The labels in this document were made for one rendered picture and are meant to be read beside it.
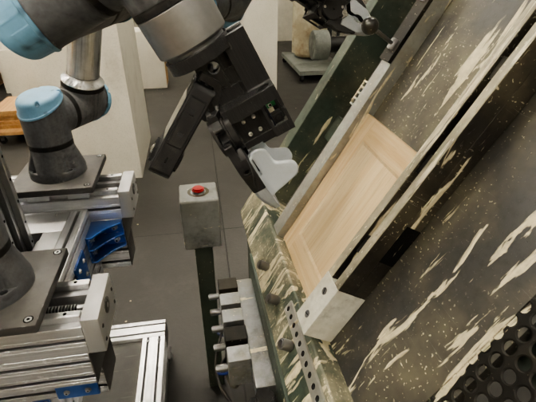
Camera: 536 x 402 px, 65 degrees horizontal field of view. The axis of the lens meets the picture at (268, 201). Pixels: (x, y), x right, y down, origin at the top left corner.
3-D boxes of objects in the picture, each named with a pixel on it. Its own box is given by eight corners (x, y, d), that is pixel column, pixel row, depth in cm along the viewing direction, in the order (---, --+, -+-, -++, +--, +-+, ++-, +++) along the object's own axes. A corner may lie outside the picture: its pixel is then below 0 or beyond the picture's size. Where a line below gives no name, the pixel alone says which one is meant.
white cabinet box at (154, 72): (127, 80, 601) (118, 27, 564) (168, 79, 609) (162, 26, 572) (123, 89, 562) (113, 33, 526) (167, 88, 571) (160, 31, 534)
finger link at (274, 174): (317, 200, 50) (283, 138, 45) (273, 223, 50) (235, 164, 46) (310, 187, 52) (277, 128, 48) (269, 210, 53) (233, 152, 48)
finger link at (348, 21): (362, 36, 100) (332, 15, 96) (376, 31, 94) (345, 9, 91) (356, 48, 100) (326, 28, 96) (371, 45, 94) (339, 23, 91)
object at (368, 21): (385, 50, 101) (354, 27, 92) (395, 36, 100) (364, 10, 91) (396, 56, 99) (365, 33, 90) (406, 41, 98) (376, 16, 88)
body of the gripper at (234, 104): (298, 133, 44) (243, 25, 38) (228, 171, 45) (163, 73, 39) (285, 110, 51) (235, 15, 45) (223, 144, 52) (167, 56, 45)
